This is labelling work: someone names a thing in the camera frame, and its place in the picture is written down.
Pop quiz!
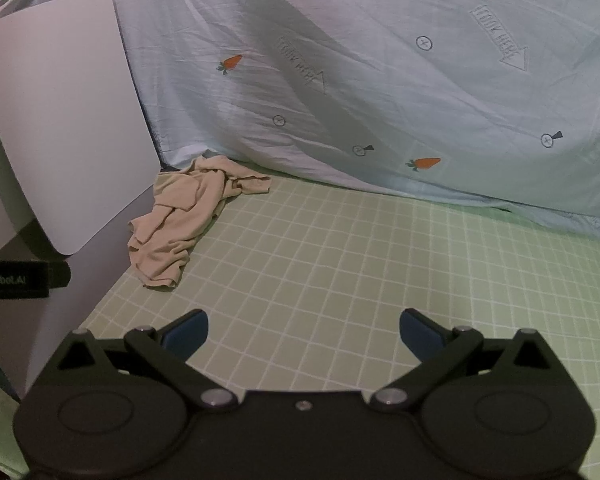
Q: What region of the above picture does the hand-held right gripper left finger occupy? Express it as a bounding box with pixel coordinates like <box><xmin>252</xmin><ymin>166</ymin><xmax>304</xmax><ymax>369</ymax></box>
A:
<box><xmin>54</xmin><ymin>309</ymin><xmax>240</xmax><ymax>410</ymax></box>

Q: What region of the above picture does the green checked bed sheet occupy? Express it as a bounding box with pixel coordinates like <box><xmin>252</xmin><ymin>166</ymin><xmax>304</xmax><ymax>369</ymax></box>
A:
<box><xmin>0</xmin><ymin>160</ymin><xmax>600</xmax><ymax>480</ymax></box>

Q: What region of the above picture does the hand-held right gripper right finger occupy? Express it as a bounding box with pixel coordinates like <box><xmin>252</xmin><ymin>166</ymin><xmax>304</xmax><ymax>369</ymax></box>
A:
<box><xmin>370</xmin><ymin>307</ymin><xmax>557</xmax><ymax>411</ymax></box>

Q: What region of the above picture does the beige garment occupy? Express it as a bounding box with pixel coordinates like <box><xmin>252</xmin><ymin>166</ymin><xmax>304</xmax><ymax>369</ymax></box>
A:
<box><xmin>126</xmin><ymin>156</ymin><xmax>272</xmax><ymax>290</ymax></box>

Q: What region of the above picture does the white rounded panel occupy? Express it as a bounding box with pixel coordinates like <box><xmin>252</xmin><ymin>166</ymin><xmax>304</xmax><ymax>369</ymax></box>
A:
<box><xmin>0</xmin><ymin>0</ymin><xmax>162</xmax><ymax>257</ymax></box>

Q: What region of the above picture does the light blue carrot-print quilt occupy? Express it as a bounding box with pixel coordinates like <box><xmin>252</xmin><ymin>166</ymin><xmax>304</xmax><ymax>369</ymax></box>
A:
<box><xmin>0</xmin><ymin>0</ymin><xmax>600</xmax><ymax>247</ymax></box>

